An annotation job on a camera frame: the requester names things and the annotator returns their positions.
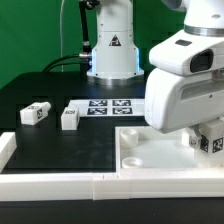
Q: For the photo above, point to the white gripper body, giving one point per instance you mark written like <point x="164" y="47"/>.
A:
<point x="174" y="102"/>

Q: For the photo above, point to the white U-shaped fence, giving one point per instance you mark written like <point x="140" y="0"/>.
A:
<point x="103" y="186"/>

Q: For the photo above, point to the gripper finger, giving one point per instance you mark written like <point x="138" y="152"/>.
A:
<point x="194" y="136"/>

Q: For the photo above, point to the white plate with markers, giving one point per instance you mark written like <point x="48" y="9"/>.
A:
<point x="109" y="107"/>

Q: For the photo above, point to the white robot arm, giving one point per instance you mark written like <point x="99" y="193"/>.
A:
<point x="197" y="48"/>

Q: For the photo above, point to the white square table top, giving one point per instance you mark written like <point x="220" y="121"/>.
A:
<point x="142" y="148"/>

